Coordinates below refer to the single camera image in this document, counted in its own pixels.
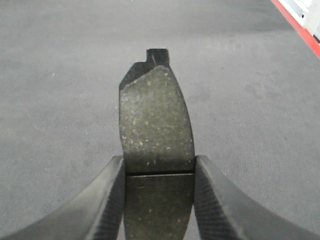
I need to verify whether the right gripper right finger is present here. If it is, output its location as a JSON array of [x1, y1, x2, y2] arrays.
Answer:
[[193, 155, 320, 240]]

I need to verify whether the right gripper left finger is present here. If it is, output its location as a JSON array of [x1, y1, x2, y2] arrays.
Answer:
[[4, 156, 125, 240]]

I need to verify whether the brake pad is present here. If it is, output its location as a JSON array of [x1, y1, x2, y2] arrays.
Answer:
[[119, 48, 196, 240]]

